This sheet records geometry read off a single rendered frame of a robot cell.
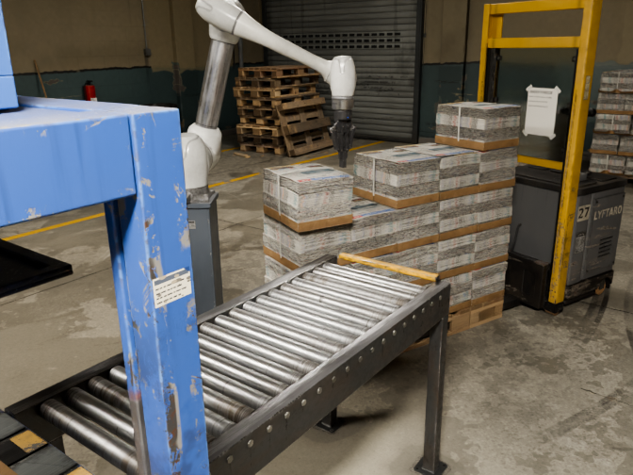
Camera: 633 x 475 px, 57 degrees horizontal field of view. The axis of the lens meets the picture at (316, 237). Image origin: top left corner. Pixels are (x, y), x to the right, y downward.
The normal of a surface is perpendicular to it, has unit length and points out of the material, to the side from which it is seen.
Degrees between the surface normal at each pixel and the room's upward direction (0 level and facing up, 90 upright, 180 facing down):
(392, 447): 0
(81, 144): 90
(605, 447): 0
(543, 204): 90
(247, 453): 90
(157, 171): 90
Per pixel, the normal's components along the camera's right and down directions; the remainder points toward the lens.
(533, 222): -0.84, 0.18
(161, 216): 0.80, 0.18
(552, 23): -0.60, 0.26
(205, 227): 0.00, 0.31
